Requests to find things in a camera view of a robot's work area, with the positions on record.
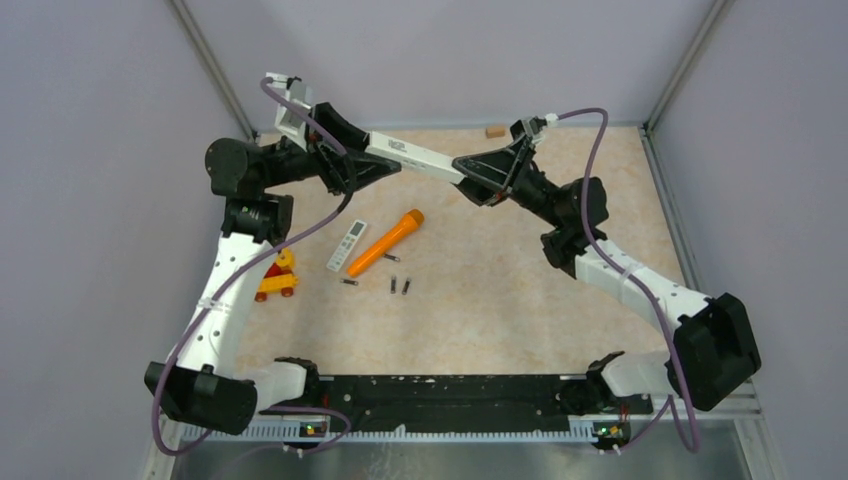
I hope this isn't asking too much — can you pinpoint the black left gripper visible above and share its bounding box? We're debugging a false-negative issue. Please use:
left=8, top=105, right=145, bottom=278
left=259, top=101, right=400, bottom=195

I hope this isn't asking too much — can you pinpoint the yellow red toy truck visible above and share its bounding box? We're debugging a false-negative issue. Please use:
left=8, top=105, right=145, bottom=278
left=254, top=248, right=300, bottom=302

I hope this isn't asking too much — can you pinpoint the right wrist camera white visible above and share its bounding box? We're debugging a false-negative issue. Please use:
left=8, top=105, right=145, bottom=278
left=509, top=113, right=560, bottom=147

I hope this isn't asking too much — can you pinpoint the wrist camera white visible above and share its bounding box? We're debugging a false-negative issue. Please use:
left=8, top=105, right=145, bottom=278
left=263, top=72, right=312, bottom=152
left=509, top=113, right=560, bottom=147

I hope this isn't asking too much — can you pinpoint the small brown wooden block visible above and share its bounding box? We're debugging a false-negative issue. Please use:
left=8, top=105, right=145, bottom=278
left=484, top=125, right=507, bottom=139

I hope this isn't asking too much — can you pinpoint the white slotted cable duct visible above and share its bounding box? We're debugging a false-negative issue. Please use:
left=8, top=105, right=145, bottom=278
left=207, top=416, right=624, bottom=443

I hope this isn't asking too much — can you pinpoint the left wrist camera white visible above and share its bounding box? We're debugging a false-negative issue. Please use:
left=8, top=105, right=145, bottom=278
left=263, top=72, right=312, bottom=152

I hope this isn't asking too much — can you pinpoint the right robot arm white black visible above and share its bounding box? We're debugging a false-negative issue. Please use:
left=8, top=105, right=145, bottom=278
left=452, top=135, right=762, bottom=412

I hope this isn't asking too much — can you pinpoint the small white remote control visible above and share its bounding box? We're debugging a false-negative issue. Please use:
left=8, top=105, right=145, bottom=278
left=326, top=220, right=368, bottom=272

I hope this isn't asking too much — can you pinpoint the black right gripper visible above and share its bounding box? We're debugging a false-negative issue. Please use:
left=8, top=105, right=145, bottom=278
left=442, top=134, right=566, bottom=229

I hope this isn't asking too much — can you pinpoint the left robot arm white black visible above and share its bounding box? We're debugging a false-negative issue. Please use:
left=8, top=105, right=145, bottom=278
left=144, top=102, right=401, bottom=435

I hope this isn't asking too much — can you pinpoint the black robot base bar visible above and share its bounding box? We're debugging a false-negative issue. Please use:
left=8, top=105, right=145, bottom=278
left=285, top=374, right=654, bottom=434

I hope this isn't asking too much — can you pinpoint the long white remote control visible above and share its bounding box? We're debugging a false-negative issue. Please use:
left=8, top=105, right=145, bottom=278
left=365, top=132, right=466, bottom=185

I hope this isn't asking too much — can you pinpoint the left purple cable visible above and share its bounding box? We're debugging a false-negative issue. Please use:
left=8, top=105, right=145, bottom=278
left=150, top=76, right=359, bottom=458

